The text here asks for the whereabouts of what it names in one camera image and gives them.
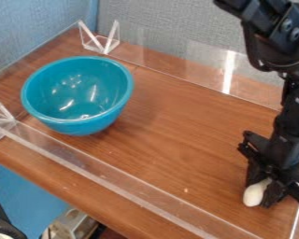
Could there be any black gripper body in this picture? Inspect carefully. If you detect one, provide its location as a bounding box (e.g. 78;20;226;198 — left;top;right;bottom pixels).
238;131;299;203

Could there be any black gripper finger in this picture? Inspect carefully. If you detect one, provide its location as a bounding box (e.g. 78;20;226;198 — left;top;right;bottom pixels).
261;180;288;208
246;156;269;187

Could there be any white and brown plush mushroom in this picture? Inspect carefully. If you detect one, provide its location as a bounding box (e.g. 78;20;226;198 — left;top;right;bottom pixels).
244;178;272;207

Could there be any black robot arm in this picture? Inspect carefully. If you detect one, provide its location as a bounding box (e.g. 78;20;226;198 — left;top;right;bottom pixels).
214;0;299;207

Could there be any blue ceramic bowl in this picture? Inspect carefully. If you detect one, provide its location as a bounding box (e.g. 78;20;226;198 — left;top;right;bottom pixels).
22;56;135;136

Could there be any clear acrylic front barrier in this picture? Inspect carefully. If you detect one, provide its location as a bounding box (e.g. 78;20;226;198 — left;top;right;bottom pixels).
0;119;262;239

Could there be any clear acrylic barrier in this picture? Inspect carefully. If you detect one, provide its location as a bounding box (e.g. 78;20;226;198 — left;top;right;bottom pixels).
0;119;262;239
110;29;284;110

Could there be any clear acrylic back barrier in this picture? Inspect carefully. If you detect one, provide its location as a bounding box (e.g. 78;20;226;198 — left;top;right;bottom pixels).
110;29;284;110

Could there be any grey metal equipment below table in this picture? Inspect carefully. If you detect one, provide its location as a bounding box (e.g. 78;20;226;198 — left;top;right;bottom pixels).
42;208;99;239

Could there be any black and white chair part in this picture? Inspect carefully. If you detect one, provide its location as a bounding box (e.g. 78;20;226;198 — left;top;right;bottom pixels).
0;221;28;239

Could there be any clear acrylic corner bracket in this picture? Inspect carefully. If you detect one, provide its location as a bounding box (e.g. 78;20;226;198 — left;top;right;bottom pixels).
78;20;122;55

